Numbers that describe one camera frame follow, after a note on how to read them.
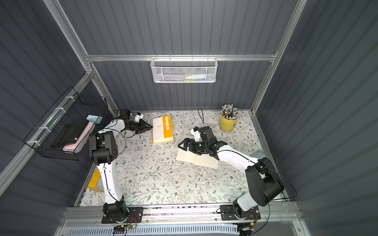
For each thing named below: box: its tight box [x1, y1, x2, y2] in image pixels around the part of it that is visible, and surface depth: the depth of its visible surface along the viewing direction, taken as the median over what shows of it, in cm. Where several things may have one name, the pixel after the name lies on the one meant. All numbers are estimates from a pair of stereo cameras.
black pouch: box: [50, 120, 90, 150], surface depth 68 cm
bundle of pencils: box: [220, 103, 240, 120], surface depth 98 cm
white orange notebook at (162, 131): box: [152, 114, 174, 144], surface depth 104 cm
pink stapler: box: [62, 120, 94, 152], surface depth 65 cm
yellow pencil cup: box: [220, 113, 238, 133], surface depth 103 cm
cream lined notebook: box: [176, 148, 219, 170], surface depth 95 cm
